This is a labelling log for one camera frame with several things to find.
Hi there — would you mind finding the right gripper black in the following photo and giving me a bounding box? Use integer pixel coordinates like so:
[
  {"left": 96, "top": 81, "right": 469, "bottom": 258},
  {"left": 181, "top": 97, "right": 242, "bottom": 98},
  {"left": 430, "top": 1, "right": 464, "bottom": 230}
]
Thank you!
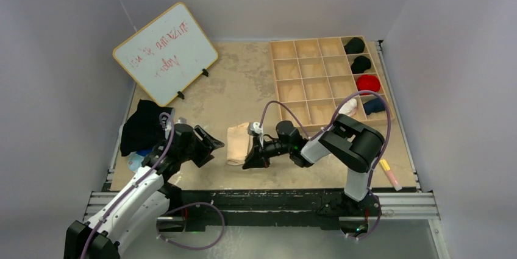
[{"left": 243, "top": 135, "right": 292, "bottom": 169}]

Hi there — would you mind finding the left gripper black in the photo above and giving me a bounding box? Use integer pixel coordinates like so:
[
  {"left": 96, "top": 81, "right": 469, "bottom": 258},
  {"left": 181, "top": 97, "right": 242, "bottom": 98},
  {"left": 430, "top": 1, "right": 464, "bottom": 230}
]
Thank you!
[{"left": 179, "top": 126, "right": 223, "bottom": 166}]

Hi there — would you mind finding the cream beige underwear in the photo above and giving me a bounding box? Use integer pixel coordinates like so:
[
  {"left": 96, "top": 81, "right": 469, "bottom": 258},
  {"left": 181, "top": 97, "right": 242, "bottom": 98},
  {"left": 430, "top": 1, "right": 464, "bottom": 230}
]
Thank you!
[{"left": 227, "top": 122, "right": 252, "bottom": 166}]

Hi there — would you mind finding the white whiteboard yellow frame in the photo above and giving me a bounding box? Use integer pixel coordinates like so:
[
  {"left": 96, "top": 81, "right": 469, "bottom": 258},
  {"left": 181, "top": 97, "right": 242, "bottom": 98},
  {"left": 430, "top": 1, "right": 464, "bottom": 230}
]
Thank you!
[{"left": 112, "top": 2, "right": 218, "bottom": 107}]

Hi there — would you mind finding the white underwear pink trim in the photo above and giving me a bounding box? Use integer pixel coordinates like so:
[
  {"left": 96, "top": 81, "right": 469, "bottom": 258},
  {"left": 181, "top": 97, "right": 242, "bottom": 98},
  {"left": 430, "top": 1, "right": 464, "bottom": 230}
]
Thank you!
[{"left": 338, "top": 98, "right": 357, "bottom": 117}]

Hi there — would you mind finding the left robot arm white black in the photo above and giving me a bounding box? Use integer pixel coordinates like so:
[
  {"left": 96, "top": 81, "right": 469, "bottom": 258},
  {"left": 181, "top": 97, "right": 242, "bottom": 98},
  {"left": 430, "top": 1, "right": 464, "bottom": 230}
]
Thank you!
[{"left": 64, "top": 123, "right": 224, "bottom": 258}]

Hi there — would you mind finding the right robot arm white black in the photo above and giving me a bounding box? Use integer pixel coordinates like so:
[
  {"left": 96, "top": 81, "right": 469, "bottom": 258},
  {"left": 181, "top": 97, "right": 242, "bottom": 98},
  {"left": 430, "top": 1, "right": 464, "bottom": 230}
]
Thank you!
[{"left": 242, "top": 114, "right": 385, "bottom": 215}]

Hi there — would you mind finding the black underwear white waistband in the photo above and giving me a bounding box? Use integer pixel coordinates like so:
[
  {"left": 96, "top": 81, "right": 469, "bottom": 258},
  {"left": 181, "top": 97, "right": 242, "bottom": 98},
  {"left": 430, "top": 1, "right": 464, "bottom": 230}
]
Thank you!
[{"left": 120, "top": 99, "right": 173, "bottom": 157}]

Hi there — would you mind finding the white blue patterned underwear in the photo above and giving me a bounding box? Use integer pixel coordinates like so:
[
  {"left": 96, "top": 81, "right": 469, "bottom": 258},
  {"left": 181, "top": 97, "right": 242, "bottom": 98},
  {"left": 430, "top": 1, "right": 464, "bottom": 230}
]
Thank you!
[{"left": 127, "top": 149, "right": 152, "bottom": 172}]

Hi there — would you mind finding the navy blue rolled underwear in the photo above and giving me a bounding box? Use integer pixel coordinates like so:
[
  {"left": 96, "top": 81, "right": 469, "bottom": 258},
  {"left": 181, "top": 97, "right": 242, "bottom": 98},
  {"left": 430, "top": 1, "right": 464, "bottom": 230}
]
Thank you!
[{"left": 363, "top": 98, "right": 386, "bottom": 116}]

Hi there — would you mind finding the red rolled underwear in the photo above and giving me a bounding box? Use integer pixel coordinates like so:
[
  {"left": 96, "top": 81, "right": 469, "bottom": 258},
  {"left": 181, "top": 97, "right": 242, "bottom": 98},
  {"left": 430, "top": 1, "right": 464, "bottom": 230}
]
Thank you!
[{"left": 355, "top": 74, "right": 382, "bottom": 93}]

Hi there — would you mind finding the black rolled underwear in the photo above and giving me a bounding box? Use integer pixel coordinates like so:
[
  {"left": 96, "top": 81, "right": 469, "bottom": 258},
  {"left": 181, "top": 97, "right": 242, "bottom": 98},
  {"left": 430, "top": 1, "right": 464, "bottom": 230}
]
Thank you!
[
  {"left": 344, "top": 37, "right": 366, "bottom": 55},
  {"left": 351, "top": 55, "right": 372, "bottom": 74}
]

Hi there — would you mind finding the black rolled underwear back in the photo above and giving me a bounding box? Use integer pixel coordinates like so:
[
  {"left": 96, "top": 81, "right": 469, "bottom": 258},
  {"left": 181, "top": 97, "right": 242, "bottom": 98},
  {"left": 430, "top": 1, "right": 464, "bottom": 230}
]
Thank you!
[{"left": 344, "top": 37, "right": 366, "bottom": 55}]

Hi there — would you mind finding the wooden compartment organizer tray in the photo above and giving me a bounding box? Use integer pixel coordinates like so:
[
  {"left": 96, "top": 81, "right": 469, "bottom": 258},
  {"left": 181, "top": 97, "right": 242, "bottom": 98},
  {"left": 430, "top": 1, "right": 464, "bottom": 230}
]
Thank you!
[{"left": 269, "top": 35, "right": 389, "bottom": 129}]

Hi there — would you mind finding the pink yellow marker pen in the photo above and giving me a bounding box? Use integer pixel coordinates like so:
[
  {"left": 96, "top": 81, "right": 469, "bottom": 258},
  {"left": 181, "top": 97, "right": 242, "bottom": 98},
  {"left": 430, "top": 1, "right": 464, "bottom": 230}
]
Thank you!
[{"left": 379, "top": 159, "right": 402, "bottom": 191}]

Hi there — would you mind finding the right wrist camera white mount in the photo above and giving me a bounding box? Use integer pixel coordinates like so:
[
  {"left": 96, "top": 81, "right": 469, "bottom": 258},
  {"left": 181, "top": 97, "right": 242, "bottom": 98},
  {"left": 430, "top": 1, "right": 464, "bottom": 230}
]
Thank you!
[{"left": 248, "top": 122, "right": 264, "bottom": 151}]

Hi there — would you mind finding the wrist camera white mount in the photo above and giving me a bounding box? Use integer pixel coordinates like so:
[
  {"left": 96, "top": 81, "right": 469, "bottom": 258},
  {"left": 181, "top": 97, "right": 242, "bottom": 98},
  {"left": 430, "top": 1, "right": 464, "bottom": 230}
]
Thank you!
[
  {"left": 248, "top": 122, "right": 264, "bottom": 151},
  {"left": 163, "top": 117, "right": 187, "bottom": 130}
]

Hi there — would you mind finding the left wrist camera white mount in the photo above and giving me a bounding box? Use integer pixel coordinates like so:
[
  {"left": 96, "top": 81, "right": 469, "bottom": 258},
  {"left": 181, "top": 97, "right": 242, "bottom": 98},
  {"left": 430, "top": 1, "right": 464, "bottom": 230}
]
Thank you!
[{"left": 163, "top": 117, "right": 187, "bottom": 130}]

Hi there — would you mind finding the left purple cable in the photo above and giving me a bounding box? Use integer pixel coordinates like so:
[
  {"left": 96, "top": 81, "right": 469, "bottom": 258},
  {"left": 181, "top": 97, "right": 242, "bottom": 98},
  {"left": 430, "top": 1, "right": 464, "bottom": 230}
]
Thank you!
[{"left": 80, "top": 112, "right": 226, "bottom": 259}]

